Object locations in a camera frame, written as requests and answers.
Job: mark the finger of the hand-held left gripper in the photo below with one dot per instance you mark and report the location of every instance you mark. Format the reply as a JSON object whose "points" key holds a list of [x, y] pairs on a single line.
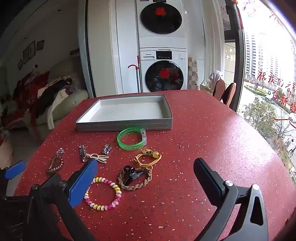
{"points": [[15, 170]]}

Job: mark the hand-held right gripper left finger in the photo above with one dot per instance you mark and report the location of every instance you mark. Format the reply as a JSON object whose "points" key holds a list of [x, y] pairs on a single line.
{"points": [[83, 183]]}

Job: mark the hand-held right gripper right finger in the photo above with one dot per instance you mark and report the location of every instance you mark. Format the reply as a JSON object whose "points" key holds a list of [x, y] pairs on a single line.
{"points": [[208, 180]]}

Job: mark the long silver hair clip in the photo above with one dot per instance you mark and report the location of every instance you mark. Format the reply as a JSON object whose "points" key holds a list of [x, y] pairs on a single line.
{"points": [[82, 151]]}

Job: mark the small silver hair clip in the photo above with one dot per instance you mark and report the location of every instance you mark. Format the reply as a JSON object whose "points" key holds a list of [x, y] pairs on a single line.
{"points": [[59, 152]]}

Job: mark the black claw clip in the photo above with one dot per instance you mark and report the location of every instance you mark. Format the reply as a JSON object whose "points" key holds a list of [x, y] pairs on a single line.
{"points": [[128, 170]]}

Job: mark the grey jewelry tray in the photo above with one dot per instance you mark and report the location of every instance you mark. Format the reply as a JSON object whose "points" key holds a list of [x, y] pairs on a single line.
{"points": [[124, 111]]}

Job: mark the beige hair clip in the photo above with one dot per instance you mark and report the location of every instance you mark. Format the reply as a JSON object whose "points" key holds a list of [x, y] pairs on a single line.
{"points": [[93, 155]]}

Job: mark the silver claw clip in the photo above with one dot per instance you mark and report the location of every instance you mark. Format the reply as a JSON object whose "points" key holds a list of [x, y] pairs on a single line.
{"points": [[106, 149]]}

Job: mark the green glitter bangle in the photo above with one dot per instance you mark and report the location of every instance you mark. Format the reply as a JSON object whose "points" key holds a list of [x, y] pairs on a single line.
{"points": [[118, 139]]}

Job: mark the pile of clothes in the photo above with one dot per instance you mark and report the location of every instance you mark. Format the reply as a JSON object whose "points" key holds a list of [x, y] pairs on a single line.
{"points": [[34, 92]]}

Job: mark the brown chair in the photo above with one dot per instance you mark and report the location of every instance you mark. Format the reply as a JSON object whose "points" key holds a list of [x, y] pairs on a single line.
{"points": [[230, 93], [219, 89]]}

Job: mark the bag with white cloth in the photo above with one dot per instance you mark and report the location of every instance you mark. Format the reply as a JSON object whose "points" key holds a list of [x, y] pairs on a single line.
{"points": [[214, 77]]}

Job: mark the checkered towel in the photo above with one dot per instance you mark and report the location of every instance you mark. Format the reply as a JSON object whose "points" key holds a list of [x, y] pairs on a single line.
{"points": [[192, 74]]}

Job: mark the tall white cabinet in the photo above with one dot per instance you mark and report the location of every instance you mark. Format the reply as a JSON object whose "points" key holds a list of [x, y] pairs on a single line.
{"points": [[108, 46]]}

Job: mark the small picture frame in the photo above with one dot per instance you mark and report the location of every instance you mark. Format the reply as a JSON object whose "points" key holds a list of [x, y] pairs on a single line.
{"points": [[20, 64]]}

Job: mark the large picture frame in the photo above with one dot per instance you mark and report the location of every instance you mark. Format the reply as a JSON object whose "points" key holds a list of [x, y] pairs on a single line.
{"points": [[29, 51]]}

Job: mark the medium picture frame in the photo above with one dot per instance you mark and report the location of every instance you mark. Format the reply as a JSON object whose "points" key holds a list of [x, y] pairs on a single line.
{"points": [[40, 45]]}

